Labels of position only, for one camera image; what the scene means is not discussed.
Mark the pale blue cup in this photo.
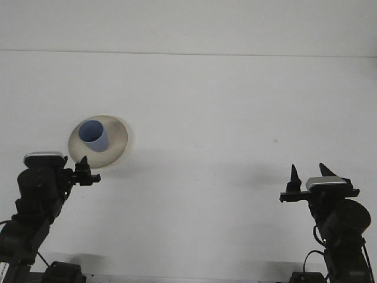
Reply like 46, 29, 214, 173
78, 120, 110, 153

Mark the pale round plate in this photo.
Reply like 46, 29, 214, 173
68, 114, 133, 170

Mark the pale grey camera box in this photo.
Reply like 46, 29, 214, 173
23, 151, 68, 167
305, 176, 353, 193

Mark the black looped cable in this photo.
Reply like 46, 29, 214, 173
303, 225, 326, 275

